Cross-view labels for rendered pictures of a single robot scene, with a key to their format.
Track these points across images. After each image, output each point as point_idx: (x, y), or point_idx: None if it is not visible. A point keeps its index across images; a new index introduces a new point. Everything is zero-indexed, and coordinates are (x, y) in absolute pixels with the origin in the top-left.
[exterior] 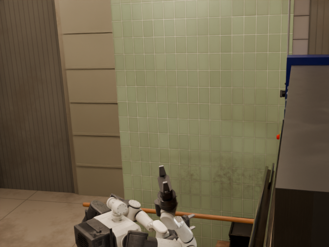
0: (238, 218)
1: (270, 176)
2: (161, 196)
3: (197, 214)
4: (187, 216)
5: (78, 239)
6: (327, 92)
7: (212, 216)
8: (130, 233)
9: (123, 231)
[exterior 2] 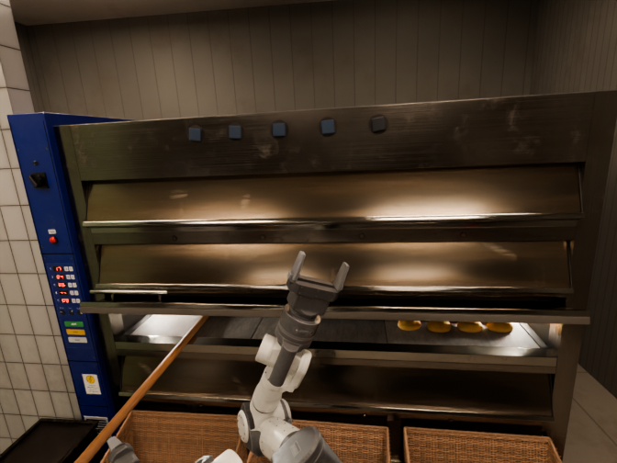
0: (149, 381)
1: (144, 290)
2: (315, 316)
3: (95, 443)
4: (124, 442)
5: None
6: None
7: (119, 416)
8: (316, 454)
9: None
